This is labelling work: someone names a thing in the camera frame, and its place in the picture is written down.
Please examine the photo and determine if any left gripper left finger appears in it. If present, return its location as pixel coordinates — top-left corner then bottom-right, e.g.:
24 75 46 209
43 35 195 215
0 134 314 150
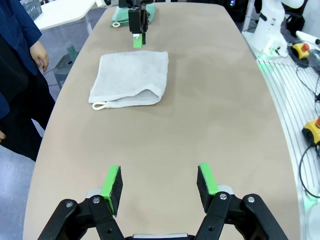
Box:
37 165 125 240

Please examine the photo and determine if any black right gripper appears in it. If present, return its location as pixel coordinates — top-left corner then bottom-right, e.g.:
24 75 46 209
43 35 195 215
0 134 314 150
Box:
128 0 150 50

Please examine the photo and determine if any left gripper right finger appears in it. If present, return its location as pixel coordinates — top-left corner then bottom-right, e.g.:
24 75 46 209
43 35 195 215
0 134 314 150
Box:
193 162 287 240

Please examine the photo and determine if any green microfibre towel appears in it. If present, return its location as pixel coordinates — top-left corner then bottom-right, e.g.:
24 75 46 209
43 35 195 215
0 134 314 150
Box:
110 4 157 28

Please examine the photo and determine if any white terry towel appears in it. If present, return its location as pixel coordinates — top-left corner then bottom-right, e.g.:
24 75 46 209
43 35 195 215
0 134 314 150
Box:
87 50 170 111

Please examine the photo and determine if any gray plastic basket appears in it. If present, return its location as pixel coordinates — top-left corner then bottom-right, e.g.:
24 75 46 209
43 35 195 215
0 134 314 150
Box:
19 0 43 20

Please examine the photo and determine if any person's left hand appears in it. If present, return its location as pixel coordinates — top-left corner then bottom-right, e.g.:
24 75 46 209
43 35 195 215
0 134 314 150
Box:
29 39 50 73

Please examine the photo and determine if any white table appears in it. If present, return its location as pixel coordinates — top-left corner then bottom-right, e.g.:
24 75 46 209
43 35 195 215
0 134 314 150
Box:
33 0 98 38

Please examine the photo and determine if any dark gray plastic stool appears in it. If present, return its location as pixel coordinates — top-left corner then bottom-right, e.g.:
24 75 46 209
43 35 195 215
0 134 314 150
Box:
53 44 79 91

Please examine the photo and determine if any black computer equipment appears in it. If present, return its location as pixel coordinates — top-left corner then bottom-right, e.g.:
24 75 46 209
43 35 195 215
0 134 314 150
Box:
217 0 251 23

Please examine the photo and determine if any white table leg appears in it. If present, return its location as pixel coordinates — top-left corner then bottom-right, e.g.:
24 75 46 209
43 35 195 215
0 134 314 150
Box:
243 0 253 26

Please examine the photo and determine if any white slotted robot platform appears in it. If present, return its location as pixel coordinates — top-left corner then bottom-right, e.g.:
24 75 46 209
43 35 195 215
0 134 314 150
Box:
241 32 320 240

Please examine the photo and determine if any yellow emergency stop button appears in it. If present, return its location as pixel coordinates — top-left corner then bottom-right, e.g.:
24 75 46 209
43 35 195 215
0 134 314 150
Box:
301 116 320 145
292 42 311 60

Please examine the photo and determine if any person in navy jacket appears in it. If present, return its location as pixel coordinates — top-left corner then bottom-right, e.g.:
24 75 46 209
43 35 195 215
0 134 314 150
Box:
0 0 56 162

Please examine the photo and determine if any white cylindrical device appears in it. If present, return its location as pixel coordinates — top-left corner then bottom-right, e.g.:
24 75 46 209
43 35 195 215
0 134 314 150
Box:
295 30 320 46

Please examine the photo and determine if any black cable bundle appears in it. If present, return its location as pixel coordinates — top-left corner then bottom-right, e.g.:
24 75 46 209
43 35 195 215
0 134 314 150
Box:
298 143 320 198

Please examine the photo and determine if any long black cable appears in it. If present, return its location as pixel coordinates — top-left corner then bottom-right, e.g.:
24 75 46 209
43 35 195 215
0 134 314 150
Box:
296 66 320 101

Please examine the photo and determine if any black coiled cable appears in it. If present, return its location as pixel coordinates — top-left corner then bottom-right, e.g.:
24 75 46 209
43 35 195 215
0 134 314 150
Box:
286 43 317 68

